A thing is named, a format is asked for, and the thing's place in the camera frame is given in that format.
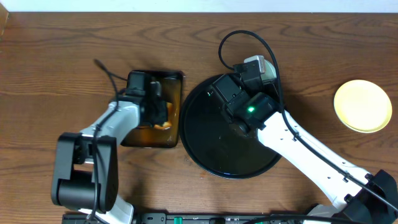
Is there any green and yellow sponge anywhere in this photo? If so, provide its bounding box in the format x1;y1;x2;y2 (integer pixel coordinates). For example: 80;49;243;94
154;102;173;130

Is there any yellow plate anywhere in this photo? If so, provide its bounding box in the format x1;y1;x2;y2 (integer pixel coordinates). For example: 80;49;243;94
333;80;392;133

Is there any light blue plate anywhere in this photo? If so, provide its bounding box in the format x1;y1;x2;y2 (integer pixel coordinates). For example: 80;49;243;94
261;60;277;85

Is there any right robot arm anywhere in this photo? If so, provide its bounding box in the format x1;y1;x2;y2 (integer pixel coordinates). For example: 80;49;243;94
207;74;397;223

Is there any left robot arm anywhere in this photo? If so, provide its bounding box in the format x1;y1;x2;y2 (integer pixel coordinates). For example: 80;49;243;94
50;81;168;223

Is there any black rectangular water tray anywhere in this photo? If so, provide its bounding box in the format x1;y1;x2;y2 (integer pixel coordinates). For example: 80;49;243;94
122;70;183;148

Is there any round black serving tray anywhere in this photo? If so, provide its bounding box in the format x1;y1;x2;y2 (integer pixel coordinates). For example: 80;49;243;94
179;75;281;179

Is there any left black cable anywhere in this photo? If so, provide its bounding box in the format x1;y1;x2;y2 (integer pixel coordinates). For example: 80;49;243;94
86;58;128;224

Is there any black cable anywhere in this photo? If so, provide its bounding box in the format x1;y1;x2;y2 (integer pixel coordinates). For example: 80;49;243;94
218;30;398;212
86;58;128;224

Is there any right black cable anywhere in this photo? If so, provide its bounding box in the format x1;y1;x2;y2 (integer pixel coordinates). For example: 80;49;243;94
218;30;398;212

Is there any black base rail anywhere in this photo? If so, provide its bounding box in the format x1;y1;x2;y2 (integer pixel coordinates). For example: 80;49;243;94
61;212;312;224

